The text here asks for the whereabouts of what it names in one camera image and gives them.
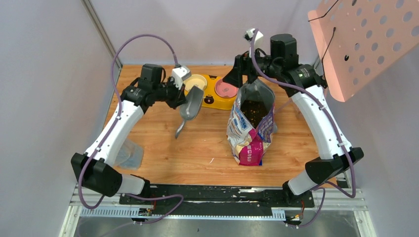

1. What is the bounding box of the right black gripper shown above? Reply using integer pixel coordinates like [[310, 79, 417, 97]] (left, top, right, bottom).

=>
[[222, 45, 280, 88]]

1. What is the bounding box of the metal scoop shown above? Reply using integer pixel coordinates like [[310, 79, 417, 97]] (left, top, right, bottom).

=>
[[175, 86, 204, 139]]

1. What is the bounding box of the pet food bag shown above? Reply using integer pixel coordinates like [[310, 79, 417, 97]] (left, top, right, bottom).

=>
[[226, 79, 277, 166]]

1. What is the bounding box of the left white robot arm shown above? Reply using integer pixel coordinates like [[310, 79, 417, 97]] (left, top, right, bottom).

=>
[[71, 64, 191, 204]]

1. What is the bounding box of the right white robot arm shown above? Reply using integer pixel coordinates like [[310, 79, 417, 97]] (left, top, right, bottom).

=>
[[223, 28, 364, 206]]

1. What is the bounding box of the brown pet food kibble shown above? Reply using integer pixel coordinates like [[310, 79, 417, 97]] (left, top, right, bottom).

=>
[[241, 100, 268, 128]]

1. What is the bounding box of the pink bowl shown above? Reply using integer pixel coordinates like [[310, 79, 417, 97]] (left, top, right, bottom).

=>
[[214, 79, 239, 99]]

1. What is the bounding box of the cream bowl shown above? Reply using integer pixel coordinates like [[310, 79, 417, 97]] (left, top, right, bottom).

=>
[[183, 74, 208, 91]]

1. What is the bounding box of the yellow double bowl feeder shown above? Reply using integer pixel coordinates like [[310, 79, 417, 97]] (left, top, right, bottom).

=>
[[185, 74, 237, 111]]

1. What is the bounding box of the pink perforated stand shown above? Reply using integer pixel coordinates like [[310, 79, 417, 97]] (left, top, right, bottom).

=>
[[275, 0, 419, 115]]

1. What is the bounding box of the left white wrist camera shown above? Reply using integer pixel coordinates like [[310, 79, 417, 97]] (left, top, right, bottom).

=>
[[171, 66, 192, 89]]

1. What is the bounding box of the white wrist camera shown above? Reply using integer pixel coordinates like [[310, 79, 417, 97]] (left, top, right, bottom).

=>
[[171, 66, 192, 89], [244, 28, 263, 58]]

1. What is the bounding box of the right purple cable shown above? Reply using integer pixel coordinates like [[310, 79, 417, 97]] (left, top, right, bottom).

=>
[[249, 29, 357, 229]]

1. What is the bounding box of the purple cable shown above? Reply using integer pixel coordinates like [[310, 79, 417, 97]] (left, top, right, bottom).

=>
[[249, 29, 357, 229], [78, 34, 185, 226]]

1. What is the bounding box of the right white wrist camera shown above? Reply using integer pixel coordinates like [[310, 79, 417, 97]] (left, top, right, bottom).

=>
[[244, 28, 263, 58]]

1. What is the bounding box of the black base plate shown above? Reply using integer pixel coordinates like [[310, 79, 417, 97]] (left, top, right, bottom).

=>
[[119, 184, 315, 216]]

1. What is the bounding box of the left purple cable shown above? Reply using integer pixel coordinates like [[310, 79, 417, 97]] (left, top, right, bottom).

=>
[[78, 34, 185, 226]]

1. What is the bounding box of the aluminium rail frame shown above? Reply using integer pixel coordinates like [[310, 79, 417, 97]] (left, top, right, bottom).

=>
[[59, 189, 376, 237]]

